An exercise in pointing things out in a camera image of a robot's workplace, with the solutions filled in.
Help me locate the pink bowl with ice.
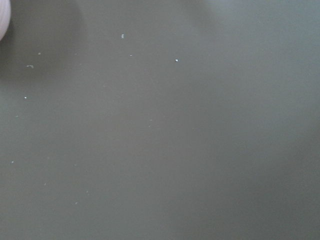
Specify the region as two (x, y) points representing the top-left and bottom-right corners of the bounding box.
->
(0, 0), (11, 40)

